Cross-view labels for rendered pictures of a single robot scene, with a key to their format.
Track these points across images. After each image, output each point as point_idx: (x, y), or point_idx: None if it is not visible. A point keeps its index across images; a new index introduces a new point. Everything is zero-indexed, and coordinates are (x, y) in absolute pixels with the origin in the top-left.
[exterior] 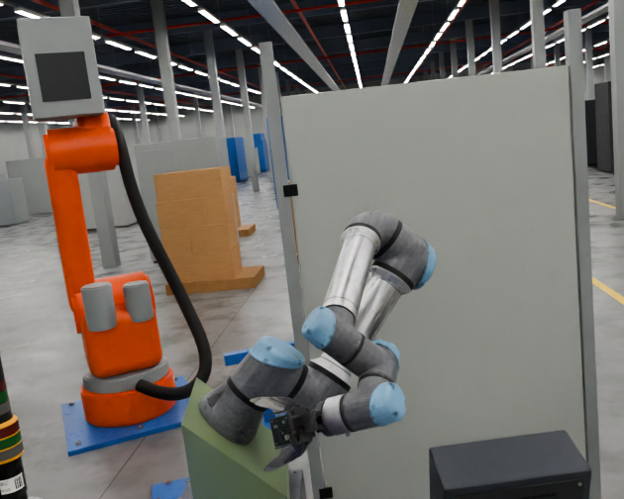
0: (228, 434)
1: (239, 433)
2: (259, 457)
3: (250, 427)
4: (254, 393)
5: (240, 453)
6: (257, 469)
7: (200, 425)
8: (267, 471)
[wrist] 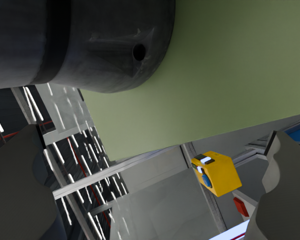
0: (137, 83)
1: (139, 69)
2: (226, 6)
3: (127, 37)
4: (5, 82)
5: (188, 89)
6: (252, 86)
7: (114, 119)
8: (286, 32)
